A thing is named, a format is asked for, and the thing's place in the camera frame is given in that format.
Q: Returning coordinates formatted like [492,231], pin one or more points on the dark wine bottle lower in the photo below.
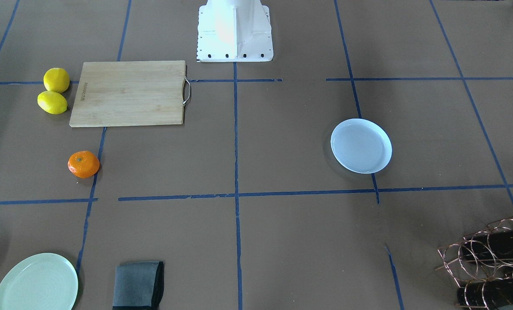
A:
[487,295]

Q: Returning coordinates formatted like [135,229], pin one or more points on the bamboo cutting board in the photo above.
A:
[132,93]

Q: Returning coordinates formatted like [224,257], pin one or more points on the orange mandarin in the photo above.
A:
[83,164]

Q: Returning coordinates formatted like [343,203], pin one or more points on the folded grey cloth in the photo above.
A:
[138,285]

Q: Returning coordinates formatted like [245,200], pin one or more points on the yellow lemon outer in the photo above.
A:
[52,102]

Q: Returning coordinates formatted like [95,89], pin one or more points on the light green plate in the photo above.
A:
[45,281]

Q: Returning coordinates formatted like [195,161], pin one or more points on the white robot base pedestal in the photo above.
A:
[234,31]

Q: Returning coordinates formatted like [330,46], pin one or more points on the yellow lemon near board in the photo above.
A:
[56,80]

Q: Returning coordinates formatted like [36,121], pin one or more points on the dark wine bottle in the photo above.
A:
[493,247]
[487,295]

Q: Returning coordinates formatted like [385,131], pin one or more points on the dark wine bottle upper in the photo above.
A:
[493,247]

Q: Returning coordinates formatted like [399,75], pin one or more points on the light blue plate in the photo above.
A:
[361,146]

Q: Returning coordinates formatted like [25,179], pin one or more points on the copper wire bottle rack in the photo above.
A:
[456,260]

